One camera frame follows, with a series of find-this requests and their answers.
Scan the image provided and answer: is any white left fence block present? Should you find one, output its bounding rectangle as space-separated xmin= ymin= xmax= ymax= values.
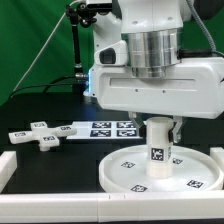
xmin=0 ymin=151 xmax=17 ymax=193

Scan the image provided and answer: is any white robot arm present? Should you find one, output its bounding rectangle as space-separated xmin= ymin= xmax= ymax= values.
xmin=86 ymin=0 xmax=224 ymax=141

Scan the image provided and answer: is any white round table top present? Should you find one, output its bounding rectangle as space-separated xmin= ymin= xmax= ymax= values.
xmin=99 ymin=145 xmax=224 ymax=193

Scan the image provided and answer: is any black camera stand pole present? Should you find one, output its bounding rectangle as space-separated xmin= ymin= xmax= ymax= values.
xmin=65 ymin=2 xmax=97 ymax=94

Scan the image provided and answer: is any white fence block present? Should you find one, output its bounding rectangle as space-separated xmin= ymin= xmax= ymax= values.
xmin=0 ymin=151 xmax=17 ymax=193
xmin=210 ymin=147 xmax=224 ymax=176

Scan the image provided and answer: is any black cable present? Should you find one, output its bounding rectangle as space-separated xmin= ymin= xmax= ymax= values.
xmin=9 ymin=75 xmax=90 ymax=99

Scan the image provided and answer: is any white cross-shaped table base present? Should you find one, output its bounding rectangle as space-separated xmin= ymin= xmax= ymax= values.
xmin=9 ymin=121 xmax=77 ymax=152

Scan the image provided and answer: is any white cable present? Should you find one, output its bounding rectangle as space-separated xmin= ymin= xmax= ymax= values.
xmin=12 ymin=0 xmax=88 ymax=93

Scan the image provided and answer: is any white marker sheet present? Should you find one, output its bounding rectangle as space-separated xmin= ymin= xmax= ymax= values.
xmin=68 ymin=121 xmax=140 ymax=140

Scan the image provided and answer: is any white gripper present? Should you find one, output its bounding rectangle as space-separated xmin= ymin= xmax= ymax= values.
xmin=91 ymin=41 xmax=224 ymax=143

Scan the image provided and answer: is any white right fence block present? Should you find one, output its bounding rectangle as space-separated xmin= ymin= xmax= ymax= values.
xmin=210 ymin=147 xmax=224 ymax=176

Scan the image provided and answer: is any white front fence bar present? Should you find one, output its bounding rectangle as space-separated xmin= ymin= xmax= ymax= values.
xmin=0 ymin=190 xmax=224 ymax=223

